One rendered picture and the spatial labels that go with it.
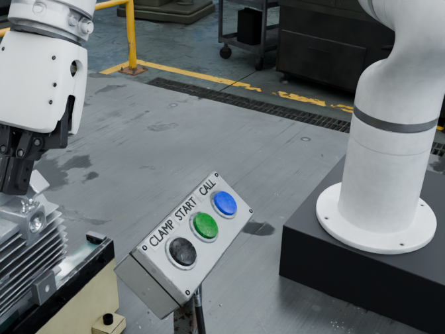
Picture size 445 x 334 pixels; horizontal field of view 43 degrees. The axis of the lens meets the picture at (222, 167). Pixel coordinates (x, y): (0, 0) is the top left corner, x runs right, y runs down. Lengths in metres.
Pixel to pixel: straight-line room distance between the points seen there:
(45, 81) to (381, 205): 0.51
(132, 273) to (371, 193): 0.43
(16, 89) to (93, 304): 0.34
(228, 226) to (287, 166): 0.69
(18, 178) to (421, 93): 0.51
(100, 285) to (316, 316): 0.33
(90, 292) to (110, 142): 0.66
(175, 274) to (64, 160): 0.83
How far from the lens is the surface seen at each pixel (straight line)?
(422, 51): 0.71
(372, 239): 0.88
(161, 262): 0.53
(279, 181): 1.23
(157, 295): 0.55
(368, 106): 0.80
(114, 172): 1.26
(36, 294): 0.68
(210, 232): 0.58
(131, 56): 4.43
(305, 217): 0.92
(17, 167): 0.63
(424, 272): 0.86
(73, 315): 0.80
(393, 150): 0.82
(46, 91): 0.60
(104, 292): 0.85
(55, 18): 0.61
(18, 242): 0.64
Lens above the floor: 1.40
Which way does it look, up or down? 28 degrees down
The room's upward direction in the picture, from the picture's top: 1 degrees clockwise
